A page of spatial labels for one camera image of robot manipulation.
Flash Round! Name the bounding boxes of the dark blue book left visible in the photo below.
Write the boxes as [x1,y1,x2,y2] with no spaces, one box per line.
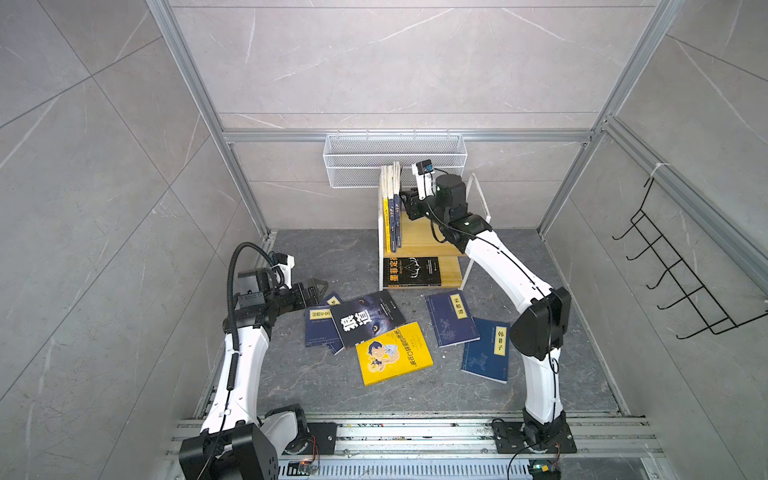
[304,292,344,355]

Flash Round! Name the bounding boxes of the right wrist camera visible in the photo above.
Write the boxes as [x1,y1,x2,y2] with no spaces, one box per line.
[411,159,434,200]

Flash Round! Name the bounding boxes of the black book white characters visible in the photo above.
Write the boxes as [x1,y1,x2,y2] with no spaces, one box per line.
[330,290,407,348]

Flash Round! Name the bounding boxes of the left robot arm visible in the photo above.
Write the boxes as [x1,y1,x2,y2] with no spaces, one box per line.
[179,265,328,479]

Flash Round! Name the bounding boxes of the black wall hook rack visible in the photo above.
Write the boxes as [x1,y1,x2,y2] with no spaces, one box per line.
[611,178,767,340]

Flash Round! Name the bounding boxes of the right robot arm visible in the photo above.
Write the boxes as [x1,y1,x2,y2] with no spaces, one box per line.
[400,168,571,452]

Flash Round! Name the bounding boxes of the black book lower shelf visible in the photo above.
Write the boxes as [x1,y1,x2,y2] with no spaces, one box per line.
[383,257,442,288]

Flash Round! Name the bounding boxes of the blue book yellow label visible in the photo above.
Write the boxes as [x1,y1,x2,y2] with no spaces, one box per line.
[461,318,510,384]

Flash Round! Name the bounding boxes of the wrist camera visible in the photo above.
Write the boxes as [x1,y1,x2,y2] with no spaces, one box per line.
[270,251,295,288]
[411,159,434,200]

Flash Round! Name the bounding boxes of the navy book yellow label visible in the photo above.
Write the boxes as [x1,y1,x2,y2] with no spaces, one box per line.
[426,290,481,348]

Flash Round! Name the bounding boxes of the purple portrait book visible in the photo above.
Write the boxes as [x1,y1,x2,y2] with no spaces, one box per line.
[391,161,402,252]
[386,164,397,253]

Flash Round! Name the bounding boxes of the white wire mesh basket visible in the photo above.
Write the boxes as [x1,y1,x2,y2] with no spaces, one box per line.
[323,133,468,189]

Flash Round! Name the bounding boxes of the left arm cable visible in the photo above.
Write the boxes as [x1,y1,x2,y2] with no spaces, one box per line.
[225,241,277,352]

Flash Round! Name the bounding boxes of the yellow cartoon book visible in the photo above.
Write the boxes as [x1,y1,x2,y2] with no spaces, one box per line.
[356,322,434,386]

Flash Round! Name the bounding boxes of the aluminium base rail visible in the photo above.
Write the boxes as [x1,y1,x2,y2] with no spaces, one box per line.
[161,413,667,480]

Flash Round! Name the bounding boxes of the wooden two-tier shelf rack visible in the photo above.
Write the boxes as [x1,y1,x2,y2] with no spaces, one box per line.
[378,169,492,289]

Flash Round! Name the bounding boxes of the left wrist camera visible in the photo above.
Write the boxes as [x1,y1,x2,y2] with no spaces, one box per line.
[270,251,295,288]

